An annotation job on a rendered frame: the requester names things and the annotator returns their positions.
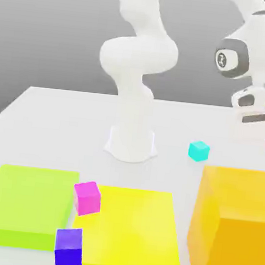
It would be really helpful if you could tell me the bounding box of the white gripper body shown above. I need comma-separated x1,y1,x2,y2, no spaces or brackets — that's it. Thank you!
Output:
237,108,265,140

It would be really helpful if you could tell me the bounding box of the small cyan cube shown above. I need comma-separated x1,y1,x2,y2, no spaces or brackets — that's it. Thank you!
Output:
187,139,211,164

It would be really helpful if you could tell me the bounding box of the small magenta cube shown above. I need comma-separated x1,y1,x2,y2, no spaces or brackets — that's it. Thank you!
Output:
70,179,104,219

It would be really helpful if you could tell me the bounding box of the small purple cube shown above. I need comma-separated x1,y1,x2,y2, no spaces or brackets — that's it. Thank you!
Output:
53,226,86,265

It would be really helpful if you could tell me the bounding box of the large orange box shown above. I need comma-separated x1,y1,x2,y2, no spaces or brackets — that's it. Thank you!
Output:
184,163,265,265

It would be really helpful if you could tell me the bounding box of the large yellow box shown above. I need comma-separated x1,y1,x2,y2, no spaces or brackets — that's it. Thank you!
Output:
62,181,190,265

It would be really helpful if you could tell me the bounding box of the large lime green box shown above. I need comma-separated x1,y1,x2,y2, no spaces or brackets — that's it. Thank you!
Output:
0,164,81,254

